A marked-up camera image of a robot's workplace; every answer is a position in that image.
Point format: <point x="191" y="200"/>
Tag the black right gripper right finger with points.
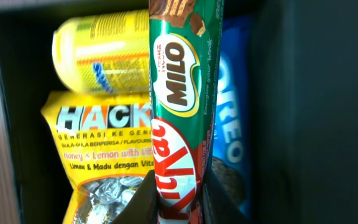
<point x="217" y="206"/>

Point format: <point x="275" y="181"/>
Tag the red green KitKat bar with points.
<point x="184" y="47"/>

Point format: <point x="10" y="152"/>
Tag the yellow sunflower seed bag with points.
<point x="104" y="143"/>

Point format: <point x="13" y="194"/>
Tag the yellow can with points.
<point x="103" y="54"/>

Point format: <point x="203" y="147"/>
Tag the blue Oreo cookie pack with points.
<point x="231" y="154"/>

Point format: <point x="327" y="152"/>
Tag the black gift box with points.
<point x="303" y="93"/>

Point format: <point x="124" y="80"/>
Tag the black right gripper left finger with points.
<point x="142" y="208"/>

